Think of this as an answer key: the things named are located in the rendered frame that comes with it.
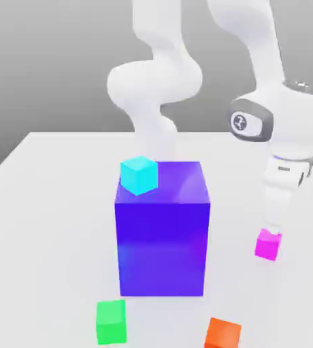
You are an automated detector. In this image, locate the small orange cube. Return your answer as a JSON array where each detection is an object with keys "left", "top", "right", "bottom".
[{"left": 204, "top": 317, "right": 242, "bottom": 348}]

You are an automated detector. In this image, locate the small green cube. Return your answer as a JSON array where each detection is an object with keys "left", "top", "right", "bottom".
[{"left": 95, "top": 299, "right": 127, "bottom": 346}]

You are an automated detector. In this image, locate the small magenta cube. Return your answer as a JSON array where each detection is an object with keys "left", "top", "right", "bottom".
[{"left": 254, "top": 228, "right": 283, "bottom": 262}]

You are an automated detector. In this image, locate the large blue box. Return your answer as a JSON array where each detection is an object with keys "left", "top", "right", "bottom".
[{"left": 114, "top": 160, "right": 211, "bottom": 298}]

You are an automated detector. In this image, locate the small cyan cube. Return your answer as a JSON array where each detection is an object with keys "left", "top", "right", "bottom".
[{"left": 120, "top": 155, "right": 159, "bottom": 196}]

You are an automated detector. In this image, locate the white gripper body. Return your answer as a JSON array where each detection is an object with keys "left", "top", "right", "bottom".
[{"left": 261, "top": 186, "right": 294, "bottom": 228}]

